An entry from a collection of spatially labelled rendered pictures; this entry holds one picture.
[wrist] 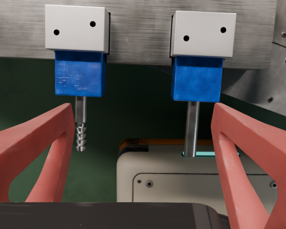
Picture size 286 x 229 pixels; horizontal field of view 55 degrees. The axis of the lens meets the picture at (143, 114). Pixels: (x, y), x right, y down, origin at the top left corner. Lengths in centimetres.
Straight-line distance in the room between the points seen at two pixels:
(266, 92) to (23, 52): 26
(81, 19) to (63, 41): 2
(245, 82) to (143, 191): 65
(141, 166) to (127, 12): 68
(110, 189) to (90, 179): 10
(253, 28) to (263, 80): 8
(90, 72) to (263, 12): 17
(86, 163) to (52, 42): 99
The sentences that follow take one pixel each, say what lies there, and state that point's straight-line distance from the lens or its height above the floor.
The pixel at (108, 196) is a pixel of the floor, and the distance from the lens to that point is 125.
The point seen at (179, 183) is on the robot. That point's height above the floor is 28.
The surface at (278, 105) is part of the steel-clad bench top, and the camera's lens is 36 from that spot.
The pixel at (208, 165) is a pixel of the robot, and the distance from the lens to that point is 92.
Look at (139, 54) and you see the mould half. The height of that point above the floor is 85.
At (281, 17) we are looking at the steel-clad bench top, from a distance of 36.
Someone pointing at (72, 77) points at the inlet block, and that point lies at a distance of 26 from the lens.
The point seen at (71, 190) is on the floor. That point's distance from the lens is 127.
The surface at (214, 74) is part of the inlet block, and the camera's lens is 26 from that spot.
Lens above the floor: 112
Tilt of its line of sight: 81 degrees down
